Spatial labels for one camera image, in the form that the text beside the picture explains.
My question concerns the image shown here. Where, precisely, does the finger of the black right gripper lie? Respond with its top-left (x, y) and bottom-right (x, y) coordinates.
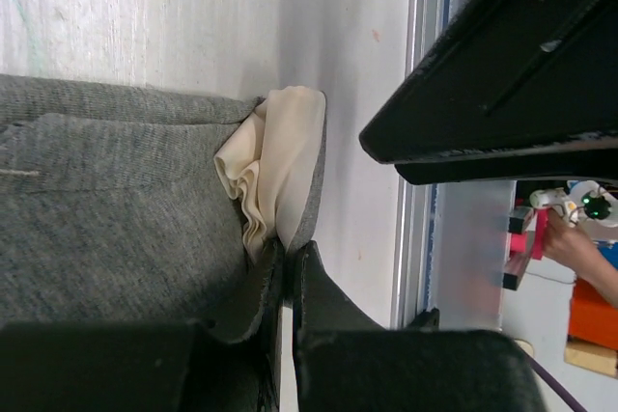
top-left (359, 0), bottom-right (617, 185)

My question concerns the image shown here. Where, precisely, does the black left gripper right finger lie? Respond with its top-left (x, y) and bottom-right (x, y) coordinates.
top-left (293, 241), bottom-right (546, 411)

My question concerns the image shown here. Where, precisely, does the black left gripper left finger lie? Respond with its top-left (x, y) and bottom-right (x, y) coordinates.
top-left (1, 240), bottom-right (284, 411)

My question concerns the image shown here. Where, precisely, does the person's hand in background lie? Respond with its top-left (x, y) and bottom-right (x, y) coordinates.
top-left (544, 209), bottom-right (617, 308)

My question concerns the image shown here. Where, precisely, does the white handheld teleoperation device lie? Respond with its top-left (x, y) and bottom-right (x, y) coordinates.
top-left (529, 180), bottom-right (617, 228)

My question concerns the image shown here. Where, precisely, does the orange box in background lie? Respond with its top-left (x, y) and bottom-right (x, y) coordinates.
top-left (568, 279), bottom-right (618, 350)

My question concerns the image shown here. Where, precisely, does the aluminium front rail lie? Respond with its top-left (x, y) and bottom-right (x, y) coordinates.
top-left (390, 0), bottom-right (450, 328)

